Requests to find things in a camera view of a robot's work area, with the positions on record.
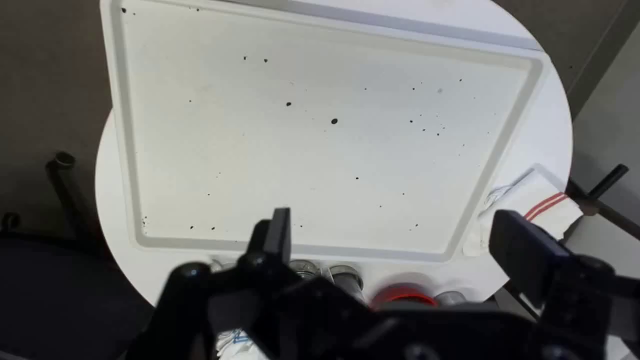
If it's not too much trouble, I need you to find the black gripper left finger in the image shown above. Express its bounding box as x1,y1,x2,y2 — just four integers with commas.
126,206,305,360

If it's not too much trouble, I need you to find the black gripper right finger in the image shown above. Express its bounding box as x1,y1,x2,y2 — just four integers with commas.
488,210,640,360

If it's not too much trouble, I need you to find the white cloth with red stripes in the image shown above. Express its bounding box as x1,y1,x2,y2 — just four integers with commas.
478,164,585,243

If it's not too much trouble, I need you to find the large white tray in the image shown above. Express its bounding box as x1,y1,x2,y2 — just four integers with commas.
98,0,555,264

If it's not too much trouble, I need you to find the clear drinking glass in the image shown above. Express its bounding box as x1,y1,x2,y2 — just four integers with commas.
328,262,367,295

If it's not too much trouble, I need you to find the red bowl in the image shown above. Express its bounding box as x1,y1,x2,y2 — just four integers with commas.
367,281,442,311

